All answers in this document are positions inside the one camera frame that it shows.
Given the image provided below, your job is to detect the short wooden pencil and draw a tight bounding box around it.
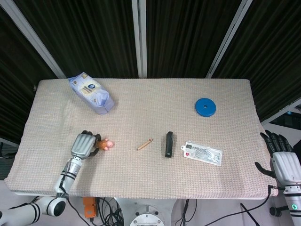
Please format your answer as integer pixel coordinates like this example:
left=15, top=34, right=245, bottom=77
left=136, top=138, right=154, bottom=151

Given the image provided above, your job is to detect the blue tissue pack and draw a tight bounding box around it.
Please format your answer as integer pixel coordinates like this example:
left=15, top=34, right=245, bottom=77
left=67, top=72, right=115, bottom=116

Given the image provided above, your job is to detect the clear packaged ruler set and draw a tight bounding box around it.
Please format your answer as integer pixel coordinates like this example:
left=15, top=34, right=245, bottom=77
left=180, top=141, right=223, bottom=167

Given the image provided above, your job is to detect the black stapler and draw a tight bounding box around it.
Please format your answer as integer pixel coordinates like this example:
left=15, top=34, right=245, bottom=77
left=165, top=131, right=174, bottom=158

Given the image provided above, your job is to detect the beige woven table mat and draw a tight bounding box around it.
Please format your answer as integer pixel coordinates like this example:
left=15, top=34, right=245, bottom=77
left=4, top=79, right=278, bottom=200

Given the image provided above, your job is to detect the white frame post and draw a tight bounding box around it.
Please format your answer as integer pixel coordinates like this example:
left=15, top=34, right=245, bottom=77
left=205, top=0, right=254, bottom=79
left=0, top=0, right=67, bottom=80
left=131, top=0, right=148, bottom=79

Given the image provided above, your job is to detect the black cable bundle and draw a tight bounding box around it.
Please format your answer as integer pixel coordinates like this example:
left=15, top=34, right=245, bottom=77
left=90, top=197, right=124, bottom=226

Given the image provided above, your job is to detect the orange box under table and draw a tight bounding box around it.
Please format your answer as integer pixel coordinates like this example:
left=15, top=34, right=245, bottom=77
left=82, top=197, right=97, bottom=218

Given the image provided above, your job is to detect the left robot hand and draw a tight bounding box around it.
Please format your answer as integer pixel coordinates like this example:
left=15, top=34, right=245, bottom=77
left=71, top=130, right=102, bottom=160

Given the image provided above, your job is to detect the round grey robot base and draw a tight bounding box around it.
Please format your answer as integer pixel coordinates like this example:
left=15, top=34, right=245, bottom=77
left=112, top=198, right=182, bottom=226

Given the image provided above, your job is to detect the orange pink turtle toy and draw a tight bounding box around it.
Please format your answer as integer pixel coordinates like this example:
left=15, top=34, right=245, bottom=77
left=95, top=137, right=114, bottom=151

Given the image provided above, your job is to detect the blue round disc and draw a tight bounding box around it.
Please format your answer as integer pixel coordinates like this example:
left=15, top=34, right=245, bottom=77
left=194, top=97, right=217, bottom=117

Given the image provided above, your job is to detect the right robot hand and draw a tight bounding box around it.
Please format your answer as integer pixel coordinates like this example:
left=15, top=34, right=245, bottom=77
left=255, top=129, right=301, bottom=186

